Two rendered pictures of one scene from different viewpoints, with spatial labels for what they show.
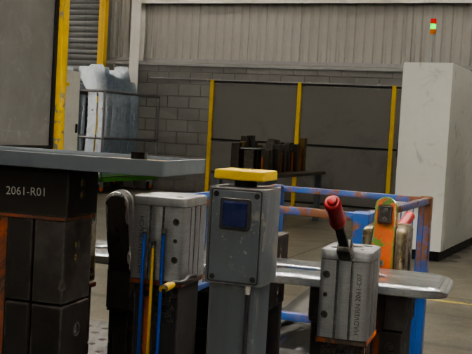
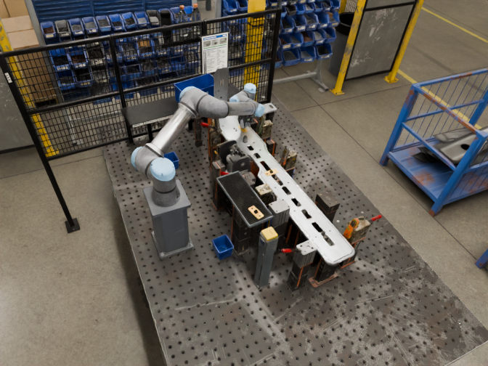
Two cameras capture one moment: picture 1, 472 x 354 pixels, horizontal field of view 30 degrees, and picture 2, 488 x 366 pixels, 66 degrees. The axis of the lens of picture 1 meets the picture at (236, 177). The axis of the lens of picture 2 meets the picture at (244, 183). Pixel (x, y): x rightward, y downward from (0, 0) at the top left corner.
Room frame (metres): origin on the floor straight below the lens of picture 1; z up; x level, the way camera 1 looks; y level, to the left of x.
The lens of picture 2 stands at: (0.09, -0.63, 2.61)
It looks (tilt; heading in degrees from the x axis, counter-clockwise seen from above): 45 degrees down; 40
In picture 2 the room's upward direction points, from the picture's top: 5 degrees clockwise
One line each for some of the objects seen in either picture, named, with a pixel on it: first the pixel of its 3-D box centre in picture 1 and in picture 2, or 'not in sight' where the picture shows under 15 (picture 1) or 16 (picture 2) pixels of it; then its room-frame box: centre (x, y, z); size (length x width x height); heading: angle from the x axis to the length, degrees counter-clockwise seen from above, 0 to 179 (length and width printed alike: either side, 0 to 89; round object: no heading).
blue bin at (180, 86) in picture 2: not in sight; (197, 91); (1.68, 1.24, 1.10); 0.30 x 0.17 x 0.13; 170
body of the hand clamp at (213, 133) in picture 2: not in sight; (214, 151); (1.48, 0.85, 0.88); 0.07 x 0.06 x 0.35; 162
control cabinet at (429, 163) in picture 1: (446, 140); not in sight; (10.01, -2.36, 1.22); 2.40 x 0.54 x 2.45; 155
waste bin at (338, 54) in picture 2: not in sight; (348, 46); (4.73, 1.64, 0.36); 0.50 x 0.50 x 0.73
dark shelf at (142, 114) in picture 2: not in sight; (184, 103); (1.58, 1.27, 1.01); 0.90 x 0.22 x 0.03; 162
